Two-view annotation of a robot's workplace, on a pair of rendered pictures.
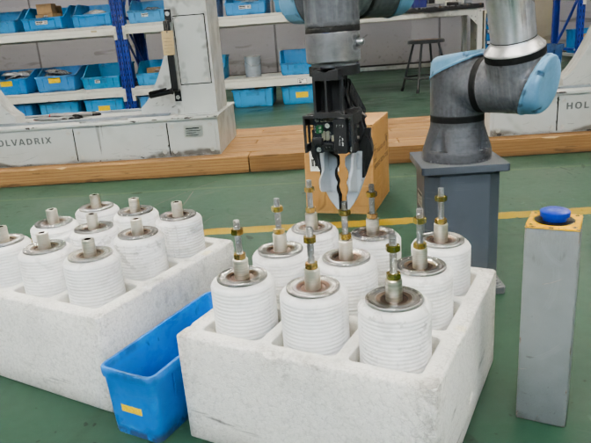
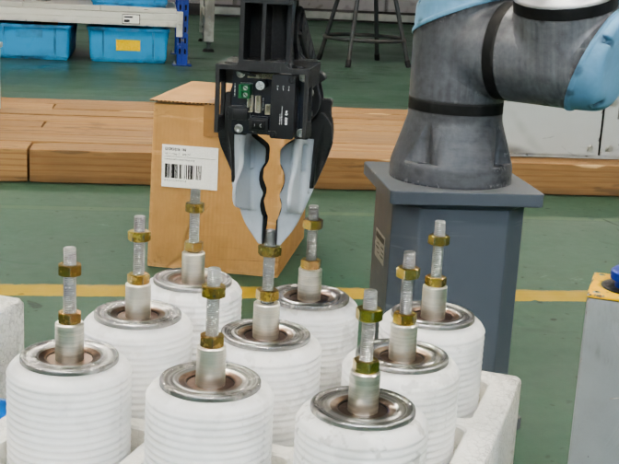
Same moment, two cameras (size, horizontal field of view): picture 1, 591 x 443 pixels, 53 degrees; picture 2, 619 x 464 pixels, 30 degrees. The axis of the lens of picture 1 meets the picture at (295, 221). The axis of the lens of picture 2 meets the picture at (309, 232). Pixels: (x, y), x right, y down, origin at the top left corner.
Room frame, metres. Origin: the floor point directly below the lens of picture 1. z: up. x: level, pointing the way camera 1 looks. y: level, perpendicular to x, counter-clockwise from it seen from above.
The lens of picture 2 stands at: (-0.05, 0.08, 0.57)
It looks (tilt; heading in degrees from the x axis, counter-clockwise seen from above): 14 degrees down; 348
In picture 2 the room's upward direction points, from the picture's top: 3 degrees clockwise
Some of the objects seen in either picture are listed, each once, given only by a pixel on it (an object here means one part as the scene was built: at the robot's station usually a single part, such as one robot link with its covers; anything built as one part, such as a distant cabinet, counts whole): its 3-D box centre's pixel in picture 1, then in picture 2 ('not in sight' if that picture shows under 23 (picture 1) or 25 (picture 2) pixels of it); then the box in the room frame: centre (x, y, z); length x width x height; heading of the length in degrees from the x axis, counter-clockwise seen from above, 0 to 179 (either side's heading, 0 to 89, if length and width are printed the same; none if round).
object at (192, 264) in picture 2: (311, 221); (192, 268); (1.02, -0.03, 0.26); 0.02 x 0.02 x 0.03
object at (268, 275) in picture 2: (345, 225); (268, 273); (0.86, -0.08, 0.31); 0.01 x 0.01 x 0.08
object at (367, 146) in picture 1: (356, 148); (303, 133); (0.85, -0.10, 0.42); 0.05 x 0.02 x 0.09; 70
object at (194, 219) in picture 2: (310, 199); (193, 227); (1.02, -0.03, 0.30); 0.01 x 0.01 x 0.08
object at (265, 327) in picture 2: (346, 250); (265, 320); (0.86, -0.08, 0.26); 0.02 x 0.02 x 0.03
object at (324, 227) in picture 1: (311, 228); (192, 281); (1.02, -0.03, 0.25); 0.08 x 0.08 x 0.01
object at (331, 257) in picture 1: (346, 257); (265, 335); (0.86, -0.08, 0.25); 0.08 x 0.08 x 0.01
